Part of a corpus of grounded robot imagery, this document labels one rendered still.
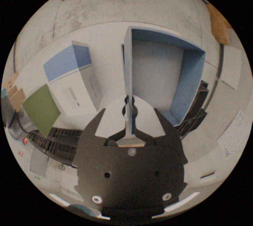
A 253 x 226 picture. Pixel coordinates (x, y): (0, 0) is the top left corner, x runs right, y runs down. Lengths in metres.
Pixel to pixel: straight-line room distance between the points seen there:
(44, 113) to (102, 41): 0.37
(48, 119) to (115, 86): 0.35
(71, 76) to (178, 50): 0.26
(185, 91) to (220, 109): 2.54
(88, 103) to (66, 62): 0.12
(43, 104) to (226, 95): 2.95
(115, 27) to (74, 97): 0.24
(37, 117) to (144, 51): 0.43
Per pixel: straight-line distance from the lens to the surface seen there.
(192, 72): 0.20
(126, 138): 0.54
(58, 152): 0.54
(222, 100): 2.68
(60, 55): 0.21
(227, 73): 2.53
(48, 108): 0.43
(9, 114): 0.46
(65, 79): 0.21
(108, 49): 0.25
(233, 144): 2.87
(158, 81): 0.19
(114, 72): 0.25
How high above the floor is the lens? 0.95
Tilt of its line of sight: 57 degrees down
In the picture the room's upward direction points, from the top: 170 degrees clockwise
